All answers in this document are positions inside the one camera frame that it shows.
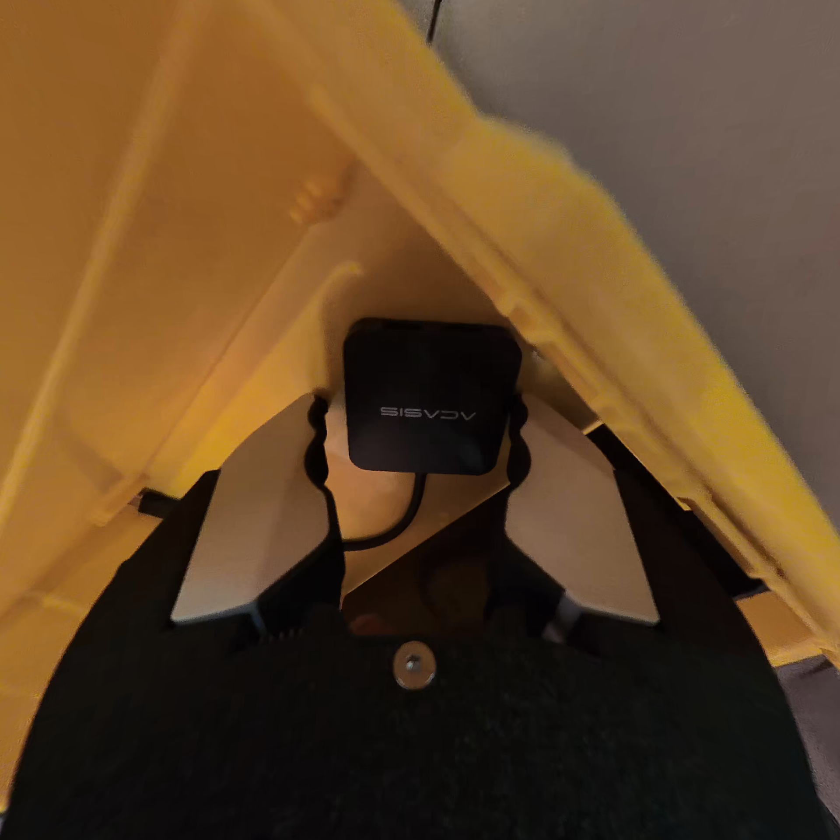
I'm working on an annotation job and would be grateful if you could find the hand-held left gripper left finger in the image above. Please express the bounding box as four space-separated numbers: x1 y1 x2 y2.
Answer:
171 394 345 634

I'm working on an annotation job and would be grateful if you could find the yellow plastic bin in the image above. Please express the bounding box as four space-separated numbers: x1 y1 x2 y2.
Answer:
0 0 840 811

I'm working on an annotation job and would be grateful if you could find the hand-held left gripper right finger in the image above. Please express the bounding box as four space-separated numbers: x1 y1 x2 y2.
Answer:
505 394 660 632

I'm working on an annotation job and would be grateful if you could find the black square hub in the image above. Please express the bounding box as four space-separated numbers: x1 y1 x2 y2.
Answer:
343 318 524 476

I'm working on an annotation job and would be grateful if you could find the black bin divider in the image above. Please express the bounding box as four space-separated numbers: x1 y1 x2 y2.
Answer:
341 486 526 634

